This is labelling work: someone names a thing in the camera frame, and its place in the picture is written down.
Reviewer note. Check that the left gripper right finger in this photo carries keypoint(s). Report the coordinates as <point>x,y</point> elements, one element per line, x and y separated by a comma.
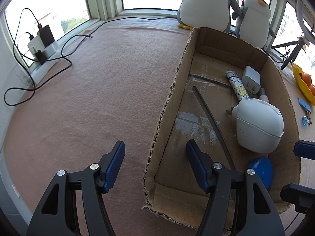
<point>215,179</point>

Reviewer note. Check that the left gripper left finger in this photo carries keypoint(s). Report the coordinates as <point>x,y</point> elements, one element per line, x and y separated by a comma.
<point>96,181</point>

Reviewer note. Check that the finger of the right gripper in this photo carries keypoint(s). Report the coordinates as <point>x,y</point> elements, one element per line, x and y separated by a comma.
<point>305,149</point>
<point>302,197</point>

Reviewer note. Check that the wooden clothespin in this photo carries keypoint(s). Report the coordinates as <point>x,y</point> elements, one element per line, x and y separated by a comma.
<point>309,117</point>

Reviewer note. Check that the blue round tape measure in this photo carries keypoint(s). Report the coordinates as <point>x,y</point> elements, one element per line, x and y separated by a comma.
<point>264,169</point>

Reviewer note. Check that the white lotion bottle grey cap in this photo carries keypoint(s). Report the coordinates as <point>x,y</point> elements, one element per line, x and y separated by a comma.
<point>262,95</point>

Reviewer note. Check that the white wall charger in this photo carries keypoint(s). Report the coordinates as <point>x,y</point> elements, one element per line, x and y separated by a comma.
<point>251,80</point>

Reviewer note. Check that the patterned lighter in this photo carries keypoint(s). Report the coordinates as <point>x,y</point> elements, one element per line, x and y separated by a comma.
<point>237,85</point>

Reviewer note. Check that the clear blue small bottle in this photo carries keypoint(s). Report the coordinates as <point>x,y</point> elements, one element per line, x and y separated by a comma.
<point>305,121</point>

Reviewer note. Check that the blue plastic card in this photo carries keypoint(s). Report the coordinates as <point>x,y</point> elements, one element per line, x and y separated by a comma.
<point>303,104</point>

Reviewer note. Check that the white egg-shaped device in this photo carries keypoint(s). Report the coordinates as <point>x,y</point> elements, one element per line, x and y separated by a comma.
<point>259,125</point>

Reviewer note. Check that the orange fruit upper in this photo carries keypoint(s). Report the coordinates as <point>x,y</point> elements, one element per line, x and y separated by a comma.
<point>307,79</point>

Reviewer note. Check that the yellow fruit bowl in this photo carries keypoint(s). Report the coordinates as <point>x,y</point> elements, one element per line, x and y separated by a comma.
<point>298,72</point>

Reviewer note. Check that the brown cardboard box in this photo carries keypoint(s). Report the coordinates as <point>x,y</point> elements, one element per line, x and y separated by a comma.
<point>170,186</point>

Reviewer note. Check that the black tripod stand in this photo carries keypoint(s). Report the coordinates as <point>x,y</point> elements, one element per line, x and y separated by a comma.
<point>302,41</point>

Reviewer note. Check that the small plush penguin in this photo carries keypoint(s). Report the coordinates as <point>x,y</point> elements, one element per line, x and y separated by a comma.
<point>253,26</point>

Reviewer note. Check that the white power strip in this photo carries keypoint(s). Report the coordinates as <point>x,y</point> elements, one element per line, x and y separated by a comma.
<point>53,52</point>

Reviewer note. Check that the white charger on strip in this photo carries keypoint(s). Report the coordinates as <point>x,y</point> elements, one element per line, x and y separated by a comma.
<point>35,44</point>

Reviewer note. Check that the black power adapter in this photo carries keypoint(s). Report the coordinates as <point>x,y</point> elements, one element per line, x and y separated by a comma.
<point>46,35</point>

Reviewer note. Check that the large plush penguin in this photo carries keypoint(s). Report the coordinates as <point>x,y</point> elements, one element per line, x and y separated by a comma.
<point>214,14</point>

